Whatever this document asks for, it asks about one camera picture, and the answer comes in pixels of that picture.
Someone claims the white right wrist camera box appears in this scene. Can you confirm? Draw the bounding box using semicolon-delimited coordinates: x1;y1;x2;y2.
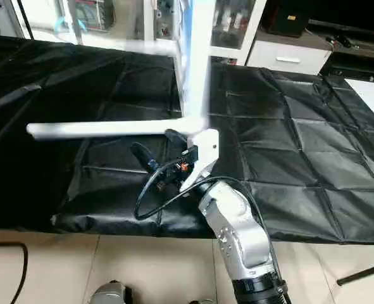
179;129;220;192

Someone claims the white plastic table top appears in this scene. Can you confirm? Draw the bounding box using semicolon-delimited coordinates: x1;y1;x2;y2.
174;0;214;124

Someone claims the white drawer unit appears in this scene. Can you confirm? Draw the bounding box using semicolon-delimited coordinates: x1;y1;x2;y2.
247;39;334;77

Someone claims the black tripod leg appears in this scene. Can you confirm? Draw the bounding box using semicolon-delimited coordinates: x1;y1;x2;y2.
337;260;374;286

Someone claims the white glass door cabinet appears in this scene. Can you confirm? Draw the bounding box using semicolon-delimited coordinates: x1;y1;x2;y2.
142;0;268;65

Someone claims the dark low sideboard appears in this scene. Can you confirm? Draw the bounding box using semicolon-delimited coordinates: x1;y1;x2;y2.
263;0;374;83

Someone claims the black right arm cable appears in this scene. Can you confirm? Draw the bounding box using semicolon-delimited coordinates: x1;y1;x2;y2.
135;158;266;222

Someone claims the light blue stand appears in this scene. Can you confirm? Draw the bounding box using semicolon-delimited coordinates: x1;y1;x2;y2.
54;13;89;35

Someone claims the black work mat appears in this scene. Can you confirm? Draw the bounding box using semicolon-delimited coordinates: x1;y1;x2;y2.
0;35;374;244

